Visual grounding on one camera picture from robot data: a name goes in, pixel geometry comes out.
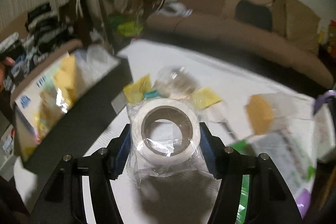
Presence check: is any black cushion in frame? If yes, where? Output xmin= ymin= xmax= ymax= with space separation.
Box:
xmin=235 ymin=0 xmax=273 ymax=31

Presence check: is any white TPE product box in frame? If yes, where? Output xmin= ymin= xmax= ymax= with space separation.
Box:
xmin=14 ymin=52 xmax=70 ymax=161

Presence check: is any purple plastic bowl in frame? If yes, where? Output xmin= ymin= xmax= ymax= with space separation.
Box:
xmin=295 ymin=188 xmax=311 ymax=219

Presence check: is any brown armchair arm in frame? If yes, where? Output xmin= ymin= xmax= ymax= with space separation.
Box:
xmin=0 ymin=12 xmax=85 ymax=101

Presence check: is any white clothing on sofa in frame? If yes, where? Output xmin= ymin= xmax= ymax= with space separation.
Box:
xmin=157 ymin=2 xmax=193 ymax=17

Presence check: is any yellow snack bag in box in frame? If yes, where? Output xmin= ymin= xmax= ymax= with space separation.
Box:
xmin=53 ymin=55 xmax=77 ymax=113

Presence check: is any small yellow packet left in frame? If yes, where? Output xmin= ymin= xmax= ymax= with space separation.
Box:
xmin=122 ymin=74 xmax=153 ymax=104

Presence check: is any brown sofa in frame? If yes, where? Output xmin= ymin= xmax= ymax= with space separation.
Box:
xmin=146 ymin=0 xmax=335 ymax=89

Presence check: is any green white leaflet package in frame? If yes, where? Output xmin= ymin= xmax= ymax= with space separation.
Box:
xmin=228 ymin=130 xmax=317 ymax=224

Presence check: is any clear jar orange lid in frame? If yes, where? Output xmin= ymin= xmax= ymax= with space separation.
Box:
xmin=245 ymin=93 xmax=297 ymax=135

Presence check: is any white tape roll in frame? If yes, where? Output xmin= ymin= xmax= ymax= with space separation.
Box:
xmin=126 ymin=98 xmax=208 ymax=186

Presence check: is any green plastic bag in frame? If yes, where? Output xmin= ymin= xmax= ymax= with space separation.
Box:
xmin=108 ymin=15 xmax=143 ymax=37

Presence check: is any small yellow packet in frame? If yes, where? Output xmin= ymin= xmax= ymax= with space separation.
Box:
xmin=122 ymin=74 xmax=153 ymax=104
xmin=190 ymin=88 xmax=222 ymax=110

